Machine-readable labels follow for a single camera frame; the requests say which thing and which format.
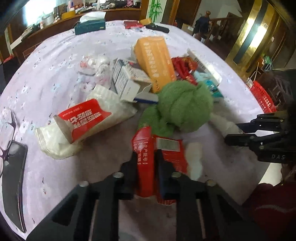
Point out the dark-framed eyeglasses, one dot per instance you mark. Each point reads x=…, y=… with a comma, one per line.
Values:
x=8, y=128

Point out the black smartphone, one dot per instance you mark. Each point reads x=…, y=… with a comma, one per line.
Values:
x=13, y=171

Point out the orange carton box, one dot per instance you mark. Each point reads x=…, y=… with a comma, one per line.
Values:
x=154, y=58

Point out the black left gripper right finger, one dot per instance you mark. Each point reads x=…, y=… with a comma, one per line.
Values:
x=174, y=185

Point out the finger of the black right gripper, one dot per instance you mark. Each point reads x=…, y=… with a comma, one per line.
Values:
x=252, y=140
x=275, y=122

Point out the white red snack bag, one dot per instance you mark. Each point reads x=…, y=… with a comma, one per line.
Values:
x=101, y=110

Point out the white open medicine box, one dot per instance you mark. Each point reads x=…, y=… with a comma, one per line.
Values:
x=132, y=84

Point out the floral purple tablecloth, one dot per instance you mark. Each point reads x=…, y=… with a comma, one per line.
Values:
x=48, y=82

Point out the red plastic bag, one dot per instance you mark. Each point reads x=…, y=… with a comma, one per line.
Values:
x=184, y=68

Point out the teal cartoon tissue pack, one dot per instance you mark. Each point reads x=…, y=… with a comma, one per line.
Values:
x=210, y=82

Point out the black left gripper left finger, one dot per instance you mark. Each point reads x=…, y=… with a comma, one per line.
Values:
x=118, y=186

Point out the wooden sideboard counter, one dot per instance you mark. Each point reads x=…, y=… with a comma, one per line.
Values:
x=27, y=45

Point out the yellow tape roll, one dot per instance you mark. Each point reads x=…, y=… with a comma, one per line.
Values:
x=145, y=22

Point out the white green-trimmed sock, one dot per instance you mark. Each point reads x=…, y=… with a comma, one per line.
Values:
x=224, y=126

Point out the black device on table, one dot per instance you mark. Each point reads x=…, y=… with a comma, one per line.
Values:
x=155, y=27

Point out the cardboard box on floor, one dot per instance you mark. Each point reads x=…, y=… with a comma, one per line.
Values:
x=188, y=29

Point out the long white medicine box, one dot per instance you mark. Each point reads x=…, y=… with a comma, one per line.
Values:
x=205, y=66

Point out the clear plastic bag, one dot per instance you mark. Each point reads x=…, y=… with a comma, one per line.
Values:
x=97, y=67

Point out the green fuzzy cloth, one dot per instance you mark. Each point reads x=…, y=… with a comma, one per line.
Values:
x=182, y=107

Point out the teal tissue box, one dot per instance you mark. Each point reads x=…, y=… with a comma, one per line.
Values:
x=89, y=26

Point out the red plastic mesh basket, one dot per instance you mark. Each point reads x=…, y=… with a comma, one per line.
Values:
x=262, y=97

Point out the red flat pouch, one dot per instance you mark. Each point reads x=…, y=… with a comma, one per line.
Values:
x=129, y=24

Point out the red foil snack wrapper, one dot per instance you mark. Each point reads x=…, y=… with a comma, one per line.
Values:
x=144, y=143

